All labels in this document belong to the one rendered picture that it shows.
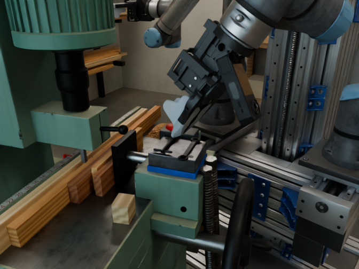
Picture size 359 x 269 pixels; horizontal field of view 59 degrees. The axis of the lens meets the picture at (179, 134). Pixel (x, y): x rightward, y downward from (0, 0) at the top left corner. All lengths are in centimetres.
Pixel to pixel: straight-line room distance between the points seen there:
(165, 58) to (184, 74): 373
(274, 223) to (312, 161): 32
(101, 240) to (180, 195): 17
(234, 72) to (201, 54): 7
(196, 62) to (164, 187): 25
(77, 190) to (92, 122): 14
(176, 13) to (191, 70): 71
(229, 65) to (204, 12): 347
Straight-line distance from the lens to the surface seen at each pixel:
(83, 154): 70
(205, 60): 53
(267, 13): 49
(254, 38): 50
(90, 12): 56
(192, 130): 68
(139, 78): 455
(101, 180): 66
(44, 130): 69
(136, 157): 69
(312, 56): 111
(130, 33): 450
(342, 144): 102
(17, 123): 67
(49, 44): 55
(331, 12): 56
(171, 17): 123
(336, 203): 95
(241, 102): 50
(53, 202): 64
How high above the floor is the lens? 128
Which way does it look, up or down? 25 degrees down
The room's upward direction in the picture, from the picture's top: straight up
